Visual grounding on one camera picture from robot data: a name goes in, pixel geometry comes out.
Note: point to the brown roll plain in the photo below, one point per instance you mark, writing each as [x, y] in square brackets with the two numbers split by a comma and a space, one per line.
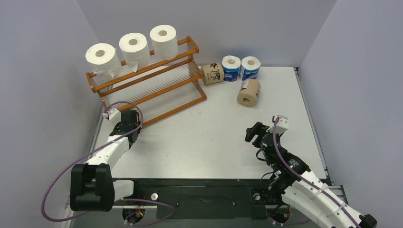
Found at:
[249, 92]

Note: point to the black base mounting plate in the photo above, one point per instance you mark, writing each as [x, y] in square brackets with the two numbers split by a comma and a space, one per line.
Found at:
[182, 198]

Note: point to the blue wrapped toilet roll left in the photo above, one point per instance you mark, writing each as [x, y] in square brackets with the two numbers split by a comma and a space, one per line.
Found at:
[231, 66]

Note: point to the brown wrapped roll with cartoon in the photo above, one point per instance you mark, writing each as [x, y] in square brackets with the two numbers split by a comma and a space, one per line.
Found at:
[212, 73]

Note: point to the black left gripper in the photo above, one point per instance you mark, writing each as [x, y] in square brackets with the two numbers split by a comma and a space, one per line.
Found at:
[117, 127]

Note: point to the white toilet paper roll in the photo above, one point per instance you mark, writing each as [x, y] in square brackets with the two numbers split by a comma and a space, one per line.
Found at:
[135, 51]
[104, 60]
[164, 42]

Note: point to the orange wooden tiered shelf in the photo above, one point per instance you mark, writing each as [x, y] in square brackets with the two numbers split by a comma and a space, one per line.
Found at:
[162, 89]

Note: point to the blue wrapped toilet roll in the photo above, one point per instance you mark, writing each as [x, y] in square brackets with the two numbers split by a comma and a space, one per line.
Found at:
[231, 66]
[249, 68]

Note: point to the blue wrapped toilet roll right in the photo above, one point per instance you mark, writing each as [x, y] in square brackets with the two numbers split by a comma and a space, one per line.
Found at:
[249, 68]

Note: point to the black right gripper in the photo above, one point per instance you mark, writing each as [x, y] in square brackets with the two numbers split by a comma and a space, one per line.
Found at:
[260, 132]

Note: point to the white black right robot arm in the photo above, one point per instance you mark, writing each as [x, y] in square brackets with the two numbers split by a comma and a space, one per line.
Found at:
[298, 186]

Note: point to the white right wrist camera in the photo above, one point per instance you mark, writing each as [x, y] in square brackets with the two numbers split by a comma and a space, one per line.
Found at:
[282, 124]

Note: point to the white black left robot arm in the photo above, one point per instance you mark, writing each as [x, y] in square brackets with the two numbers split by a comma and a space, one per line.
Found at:
[104, 163]

